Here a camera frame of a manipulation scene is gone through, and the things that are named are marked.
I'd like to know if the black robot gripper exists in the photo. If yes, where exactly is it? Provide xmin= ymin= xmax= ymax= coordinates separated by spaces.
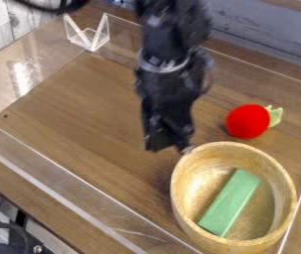
xmin=134 ymin=49 xmax=214 ymax=155

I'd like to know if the green rectangular block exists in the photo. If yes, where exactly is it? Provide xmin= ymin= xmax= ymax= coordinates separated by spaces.
xmin=198 ymin=169 xmax=261 ymax=237

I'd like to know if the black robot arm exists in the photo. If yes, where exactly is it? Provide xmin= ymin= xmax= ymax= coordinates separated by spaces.
xmin=134 ymin=0 xmax=214 ymax=153

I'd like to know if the brown wooden bowl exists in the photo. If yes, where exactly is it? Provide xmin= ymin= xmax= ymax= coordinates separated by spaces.
xmin=170 ymin=142 xmax=297 ymax=254

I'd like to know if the red toy strawberry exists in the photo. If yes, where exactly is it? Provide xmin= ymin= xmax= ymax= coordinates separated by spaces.
xmin=226 ymin=104 xmax=284 ymax=139

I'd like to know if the black equipment lower left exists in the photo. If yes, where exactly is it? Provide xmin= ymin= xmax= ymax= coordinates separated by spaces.
xmin=0 ymin=222 xmax=55 ymax=254

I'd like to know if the clear acrylic corner bracket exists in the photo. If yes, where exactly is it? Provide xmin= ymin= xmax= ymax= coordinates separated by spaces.
xmin=63 ymin=14 xmax=110 ymax=52

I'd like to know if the black cable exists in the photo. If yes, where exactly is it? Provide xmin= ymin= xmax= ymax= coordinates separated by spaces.
xmin=14 ymin=0 xmax=89 ymax=16

